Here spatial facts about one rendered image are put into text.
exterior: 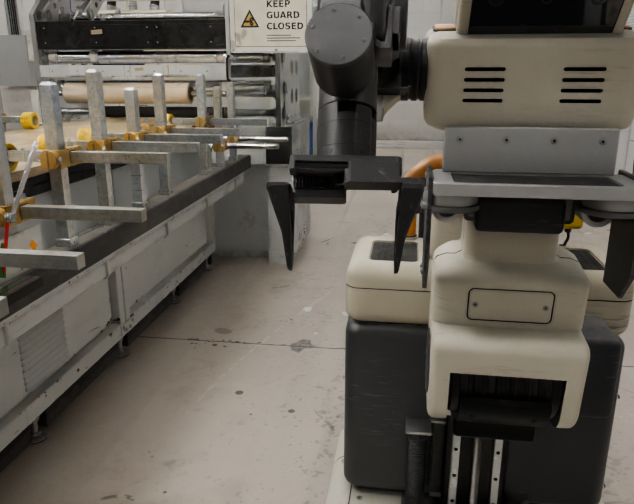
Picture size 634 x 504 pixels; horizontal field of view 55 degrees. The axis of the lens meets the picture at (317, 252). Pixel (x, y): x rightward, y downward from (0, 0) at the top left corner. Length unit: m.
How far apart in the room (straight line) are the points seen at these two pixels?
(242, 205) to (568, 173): 3.20
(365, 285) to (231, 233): 2.85
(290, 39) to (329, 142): 3.06
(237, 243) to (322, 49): 3.51
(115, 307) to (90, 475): 0.82
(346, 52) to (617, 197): 0.41
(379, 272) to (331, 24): 0.72
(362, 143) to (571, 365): 0.51
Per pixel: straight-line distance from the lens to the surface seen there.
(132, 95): 2.22
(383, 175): 0.54
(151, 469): 2.04
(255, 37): 3.66
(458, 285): 0.91
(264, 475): 1.96
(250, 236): 3.96
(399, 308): 1.20
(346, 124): 0.57
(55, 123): 1.78
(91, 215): 1.54
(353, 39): 0.53
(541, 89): 0.87
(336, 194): 0.59
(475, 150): 0.84
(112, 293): 2.63
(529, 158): 0.86
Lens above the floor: 1.17
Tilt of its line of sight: 17 degrees down
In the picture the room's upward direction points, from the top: straight up
